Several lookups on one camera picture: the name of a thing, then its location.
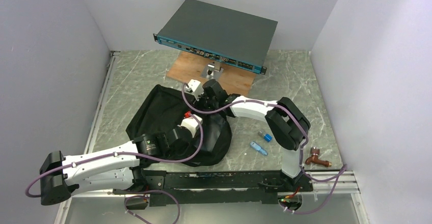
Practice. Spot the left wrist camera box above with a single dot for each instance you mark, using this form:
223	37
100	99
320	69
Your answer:
191	122

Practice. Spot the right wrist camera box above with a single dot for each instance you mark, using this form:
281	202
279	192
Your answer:
195	88

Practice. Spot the blue grey network switch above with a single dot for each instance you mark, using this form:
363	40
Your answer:
220	34

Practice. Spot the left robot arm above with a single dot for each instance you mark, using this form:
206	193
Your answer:
120	167

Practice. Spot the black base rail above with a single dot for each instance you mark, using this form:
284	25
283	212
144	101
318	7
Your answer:
265	187

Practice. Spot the metal stand bracket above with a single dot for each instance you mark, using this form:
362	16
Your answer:
213	70

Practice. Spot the wooden base board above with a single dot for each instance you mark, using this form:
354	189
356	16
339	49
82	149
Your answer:
190	66

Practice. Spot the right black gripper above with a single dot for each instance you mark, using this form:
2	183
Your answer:
203	95

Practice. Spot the black student backpack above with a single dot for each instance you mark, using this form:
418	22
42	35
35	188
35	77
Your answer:
162	111

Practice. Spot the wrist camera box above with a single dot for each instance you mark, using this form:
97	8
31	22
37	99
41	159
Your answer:
195	88
191	122

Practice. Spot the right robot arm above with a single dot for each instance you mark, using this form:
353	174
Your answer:
288	125

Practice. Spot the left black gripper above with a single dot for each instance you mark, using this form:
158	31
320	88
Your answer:
189	144

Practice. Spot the small blue capped bottle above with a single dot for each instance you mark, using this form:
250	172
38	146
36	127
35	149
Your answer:
265	136

